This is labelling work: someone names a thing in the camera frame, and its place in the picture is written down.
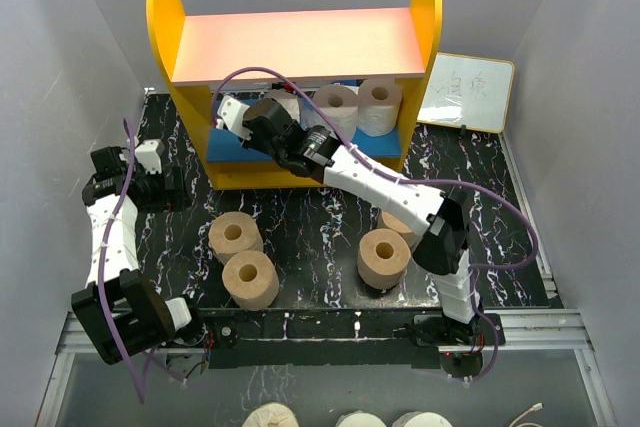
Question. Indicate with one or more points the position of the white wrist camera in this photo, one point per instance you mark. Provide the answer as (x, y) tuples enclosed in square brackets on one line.
[(147, 157), (230, 117)]

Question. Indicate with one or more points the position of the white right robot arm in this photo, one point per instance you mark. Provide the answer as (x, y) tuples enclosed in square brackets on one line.
[(438, 219)]

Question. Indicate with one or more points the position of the red and black marker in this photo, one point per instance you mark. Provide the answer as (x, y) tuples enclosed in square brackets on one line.
[(283, 86)]

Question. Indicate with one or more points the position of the small whiteboard with yellow frame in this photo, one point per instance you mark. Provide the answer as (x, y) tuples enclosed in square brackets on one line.
[(468, 92)]

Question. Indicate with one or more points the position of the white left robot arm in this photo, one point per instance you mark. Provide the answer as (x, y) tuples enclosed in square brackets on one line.
[(149, 320)]

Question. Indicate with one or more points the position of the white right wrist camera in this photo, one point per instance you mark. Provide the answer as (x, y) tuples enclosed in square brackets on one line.
[(230, 117)]

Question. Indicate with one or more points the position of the blue whiteboard eraser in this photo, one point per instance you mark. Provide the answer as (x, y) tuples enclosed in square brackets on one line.
[(349, 83)]

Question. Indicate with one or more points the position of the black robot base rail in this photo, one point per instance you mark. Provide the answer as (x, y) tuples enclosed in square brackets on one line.
[(420, 337)]

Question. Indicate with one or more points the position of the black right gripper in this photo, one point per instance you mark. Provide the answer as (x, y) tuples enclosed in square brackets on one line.
[(251, 143)]

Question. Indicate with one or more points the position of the white paper roll plain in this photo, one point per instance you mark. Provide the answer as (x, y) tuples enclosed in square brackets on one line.
[(379, 102)]

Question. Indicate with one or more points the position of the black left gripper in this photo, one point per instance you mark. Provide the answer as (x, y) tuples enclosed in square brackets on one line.
[(170, 200)]

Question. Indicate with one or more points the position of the blue paper roll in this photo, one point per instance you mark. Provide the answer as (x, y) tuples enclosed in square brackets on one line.
[(290, 102)]

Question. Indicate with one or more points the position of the white paper roll sheet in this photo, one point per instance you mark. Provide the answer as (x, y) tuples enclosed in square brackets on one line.
[(339, 104)]

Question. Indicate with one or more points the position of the yellow shelf with coloured boards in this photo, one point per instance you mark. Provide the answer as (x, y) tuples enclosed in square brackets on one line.
[(194, 54)]

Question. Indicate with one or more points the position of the white roll bottom right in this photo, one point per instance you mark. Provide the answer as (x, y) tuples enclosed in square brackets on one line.
[(421, 419)]

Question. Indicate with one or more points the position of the white roll bottom middle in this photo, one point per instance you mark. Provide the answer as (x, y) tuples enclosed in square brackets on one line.
[(360, 419)]

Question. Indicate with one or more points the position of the brown paper roll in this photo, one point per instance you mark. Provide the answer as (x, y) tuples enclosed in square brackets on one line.
[(251, 280), (388, 221), (383, 257), (232, 233)]

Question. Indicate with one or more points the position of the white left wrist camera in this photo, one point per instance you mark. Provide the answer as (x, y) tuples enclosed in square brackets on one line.
[(147, 157)]

